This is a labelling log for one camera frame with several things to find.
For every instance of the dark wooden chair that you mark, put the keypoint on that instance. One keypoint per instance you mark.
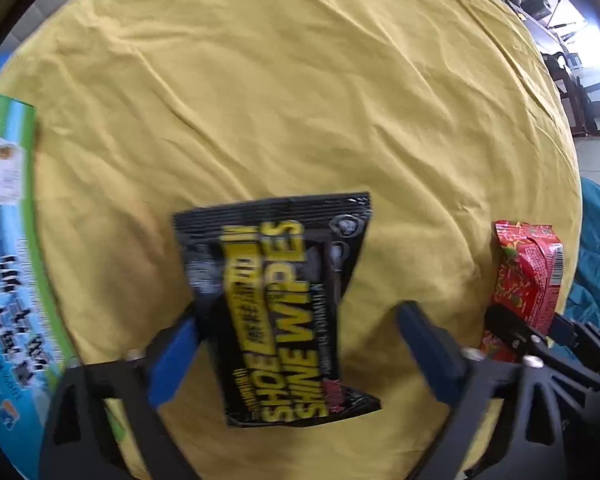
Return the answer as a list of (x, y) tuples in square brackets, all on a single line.
[(575, 97)]

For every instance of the yellow table cloth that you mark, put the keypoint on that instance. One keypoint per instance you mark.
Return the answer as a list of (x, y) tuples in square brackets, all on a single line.
[(443, 110)]

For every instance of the cardboard box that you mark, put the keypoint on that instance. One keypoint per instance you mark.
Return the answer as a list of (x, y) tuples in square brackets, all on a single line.
[(34, 348)]

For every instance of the red snack packet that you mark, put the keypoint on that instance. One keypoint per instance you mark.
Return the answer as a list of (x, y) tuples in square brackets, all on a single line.
[(530, 272)]

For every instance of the black yellow shoe wipes pack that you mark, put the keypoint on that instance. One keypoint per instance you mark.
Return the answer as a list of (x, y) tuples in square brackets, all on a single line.
[(268, 277)]

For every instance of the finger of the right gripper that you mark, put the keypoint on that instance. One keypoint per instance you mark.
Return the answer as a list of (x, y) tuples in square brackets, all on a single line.
[(525, 341), (582, 340)]

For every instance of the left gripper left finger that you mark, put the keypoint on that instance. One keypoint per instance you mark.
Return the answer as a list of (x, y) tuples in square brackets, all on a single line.
[(79, 441)]

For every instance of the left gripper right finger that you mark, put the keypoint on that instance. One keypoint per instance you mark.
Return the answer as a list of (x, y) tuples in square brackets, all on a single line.
[(527, 440)]

